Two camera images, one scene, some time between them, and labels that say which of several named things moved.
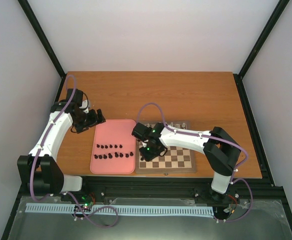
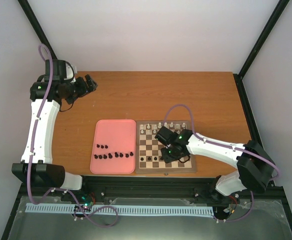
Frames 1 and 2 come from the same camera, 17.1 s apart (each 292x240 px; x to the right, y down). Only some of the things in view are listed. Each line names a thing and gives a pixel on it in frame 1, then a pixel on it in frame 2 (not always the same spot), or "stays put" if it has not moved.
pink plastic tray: x=113 y=149 stays put
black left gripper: x=94 y=121 → x=84 y=89
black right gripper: x=147 y=157 → x=167 y=159
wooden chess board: x=175 y=160 stays put
